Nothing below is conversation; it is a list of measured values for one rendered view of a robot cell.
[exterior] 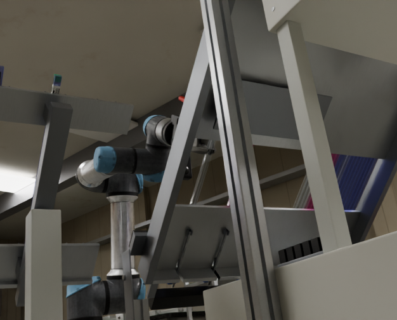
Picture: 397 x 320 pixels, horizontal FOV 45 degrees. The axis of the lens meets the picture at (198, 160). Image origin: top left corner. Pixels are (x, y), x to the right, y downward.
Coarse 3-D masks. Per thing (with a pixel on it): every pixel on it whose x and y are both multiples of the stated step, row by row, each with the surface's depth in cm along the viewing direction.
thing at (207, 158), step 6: (210, 144) 114; (210, 150) 115; (204, 156) 116; (210, 156) 115; (204, 162) 116; (204, 168) 116; (198, 174) 118; (204, 174) 117; (198, 180) 117; (198, 186) 118; (198, 192) 119; (192, 198) 119
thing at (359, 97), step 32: (256, 0) 101; (256, 32) 105; (256, 64) 108; (320, 64) 116; (352, 64) 120; (384, 64) 124; (256, 96) 107; (288, 96) 111; (320, 96) 115; (352, 96) 125; (384, 96) 130; (256, 128) 111; (288, 128) 115; (352, 128) 130; (384, 128) 135
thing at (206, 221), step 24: (192, 216) 120; (216, 216) 123; (288, 216) 135; (312, 216) 139; (168, 240) 120; (192, 240) 124; (216, 240) 127; (288, 240) 139; (168, 264) 124; (192, 264) 127
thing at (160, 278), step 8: (176, 264) 128; (160, 272) 123; (168, 272) 123; (176, 272) 124; (184, 272) 125; (192, 272) 126; (200, 272) 127; (208, 272) 128; (216, 272) 130; (224, 272) 131; (232, 272) 132; (160, 280) 120; (168, 280) 121; (176, 280) 122; (184, 280) 123; (192, 280) 124; (200, 280) 126; (208, 280) 127
